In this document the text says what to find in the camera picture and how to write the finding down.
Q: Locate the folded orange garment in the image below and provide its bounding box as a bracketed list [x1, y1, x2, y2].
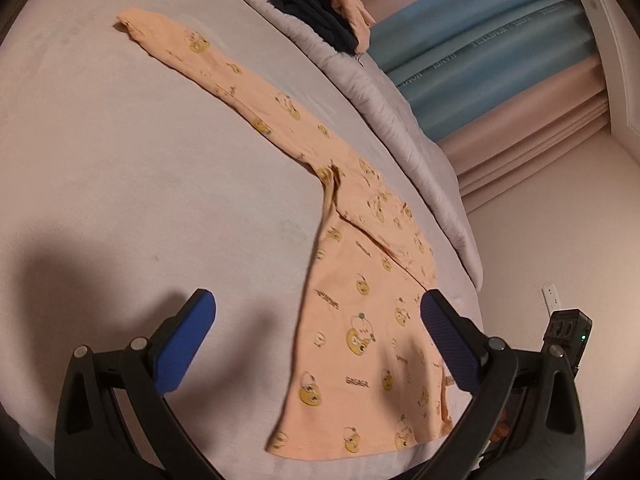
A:
[331, 0, 375, 55]

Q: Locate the dark navy garment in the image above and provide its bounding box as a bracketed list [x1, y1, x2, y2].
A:
[268, 0, 358, 55]

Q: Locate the orange cartoon print shirt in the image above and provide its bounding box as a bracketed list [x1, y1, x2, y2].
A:
[119, 8, 452, 460]

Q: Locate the white wall socket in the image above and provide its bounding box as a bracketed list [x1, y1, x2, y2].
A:
[541, 282, 562, 315]

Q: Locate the grey quilted duvet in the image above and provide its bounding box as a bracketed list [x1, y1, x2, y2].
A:
[245, 0, 484, 289]

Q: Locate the grey bed sheet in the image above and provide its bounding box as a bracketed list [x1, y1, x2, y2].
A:
[1, 0, 480, 479]

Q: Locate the blue and pink curtain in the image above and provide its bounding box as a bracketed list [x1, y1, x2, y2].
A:
[361, 0, 610, 210]

